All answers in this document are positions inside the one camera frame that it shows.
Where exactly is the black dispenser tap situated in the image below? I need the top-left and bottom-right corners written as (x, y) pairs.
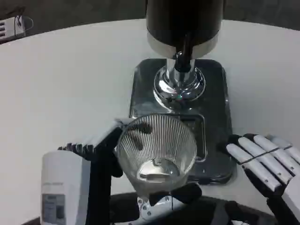
top-left (175, 31), bottom-right (195, 72)

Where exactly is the thin black cable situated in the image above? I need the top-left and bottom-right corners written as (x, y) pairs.
top-left (13, 6), bottom-right (34, 36)

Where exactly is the clear ribbed glass cup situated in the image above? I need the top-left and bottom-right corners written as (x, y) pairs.
top-left (116, 113), bottom-right (198, 197)

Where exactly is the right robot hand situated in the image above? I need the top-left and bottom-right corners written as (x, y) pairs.
top-left (225, 133), bottom-right (300, 225)

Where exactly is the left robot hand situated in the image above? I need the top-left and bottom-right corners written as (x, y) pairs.
top-left (40, 118), bottom-right (203, 225)

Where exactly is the black drink dispenser chrome foot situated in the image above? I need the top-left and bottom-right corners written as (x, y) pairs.
top-left (145, 0), bottom-right (223, 111)

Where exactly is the white box device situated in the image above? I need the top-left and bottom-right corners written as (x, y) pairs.
top-left (0, 16), bottom-right (26, 45)

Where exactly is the dark robot torso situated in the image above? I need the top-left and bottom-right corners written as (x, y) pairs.
top-left (109, 191), bottom-right (279, 225)

